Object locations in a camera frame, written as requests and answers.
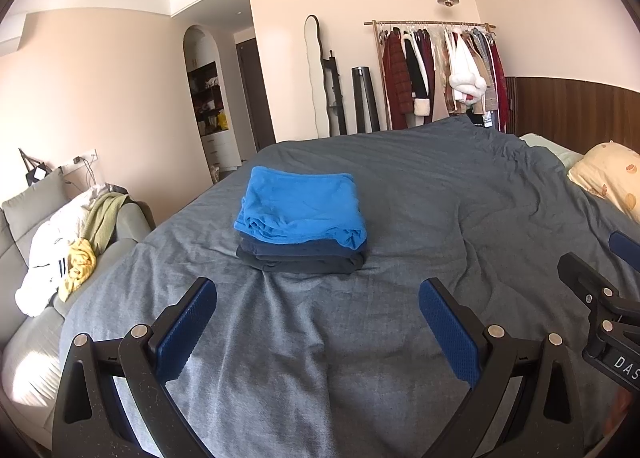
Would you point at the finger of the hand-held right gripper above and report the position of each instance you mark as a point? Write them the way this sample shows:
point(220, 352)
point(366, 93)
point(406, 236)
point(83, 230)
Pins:
point(625, 245)
point(580, 275)

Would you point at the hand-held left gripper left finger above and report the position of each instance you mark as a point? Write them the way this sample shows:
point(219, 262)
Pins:
point(185, 333)

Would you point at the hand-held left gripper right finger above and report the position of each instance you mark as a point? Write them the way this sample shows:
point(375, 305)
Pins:
point(450, 338)

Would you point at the blue pants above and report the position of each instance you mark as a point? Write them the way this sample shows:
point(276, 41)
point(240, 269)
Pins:
point(300, 203)

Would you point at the person's right forearm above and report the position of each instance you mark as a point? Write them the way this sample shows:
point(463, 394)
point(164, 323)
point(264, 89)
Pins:
point(625, 413)

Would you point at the folded dark grey pants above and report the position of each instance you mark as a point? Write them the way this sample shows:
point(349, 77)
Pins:
point(300, 265)

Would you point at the folded navy pants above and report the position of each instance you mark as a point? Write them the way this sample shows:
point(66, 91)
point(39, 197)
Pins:
point(300, 249)

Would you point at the floral cream pillow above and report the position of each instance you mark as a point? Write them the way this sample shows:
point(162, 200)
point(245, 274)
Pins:
point(610, 172)

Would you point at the light green pillow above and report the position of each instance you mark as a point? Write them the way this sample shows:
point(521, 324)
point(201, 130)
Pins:
point(545, 147)

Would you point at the yellow cloth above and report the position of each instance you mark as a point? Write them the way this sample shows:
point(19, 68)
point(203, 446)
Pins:
point(80, 263)

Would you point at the olive green blanket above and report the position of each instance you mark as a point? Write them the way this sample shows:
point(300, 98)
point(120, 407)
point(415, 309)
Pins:
point(105, 218)

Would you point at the wooden headboard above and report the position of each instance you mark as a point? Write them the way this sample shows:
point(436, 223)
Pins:
point(575, 107)

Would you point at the grey-blue duvet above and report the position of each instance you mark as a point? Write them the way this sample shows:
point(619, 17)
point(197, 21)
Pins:
point(425, 188)

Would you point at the grey sofa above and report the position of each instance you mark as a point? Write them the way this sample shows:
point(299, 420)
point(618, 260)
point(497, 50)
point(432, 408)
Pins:
point(30, 363)

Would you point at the small wicker basket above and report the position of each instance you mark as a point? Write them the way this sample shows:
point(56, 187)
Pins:
point(216, 172)

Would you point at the pile of clothes on sofa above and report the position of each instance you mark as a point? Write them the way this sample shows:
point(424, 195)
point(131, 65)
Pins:
point(45, 248)

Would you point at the black and white bag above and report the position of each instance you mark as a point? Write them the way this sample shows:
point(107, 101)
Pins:
point(35, 170)

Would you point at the dark brown door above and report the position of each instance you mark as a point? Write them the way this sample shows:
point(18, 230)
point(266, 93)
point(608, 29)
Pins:
point(255, 97)

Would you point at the arched shelf niche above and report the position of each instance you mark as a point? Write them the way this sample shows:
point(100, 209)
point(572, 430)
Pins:
point(207, 87)

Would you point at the black ladder stand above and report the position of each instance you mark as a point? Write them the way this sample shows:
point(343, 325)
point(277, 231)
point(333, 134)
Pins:
point(334, 102)

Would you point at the row of hanging clothes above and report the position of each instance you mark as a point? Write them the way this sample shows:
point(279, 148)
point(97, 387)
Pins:
point(397, 72)

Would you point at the wavy standing mirror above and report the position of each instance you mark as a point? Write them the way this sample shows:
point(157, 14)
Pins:
point(315, 77)

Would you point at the wooden clothes rack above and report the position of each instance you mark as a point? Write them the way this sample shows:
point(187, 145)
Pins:
point(425, 22)

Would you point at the white wall socket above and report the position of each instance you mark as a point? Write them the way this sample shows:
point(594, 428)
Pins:
point(85, 156)

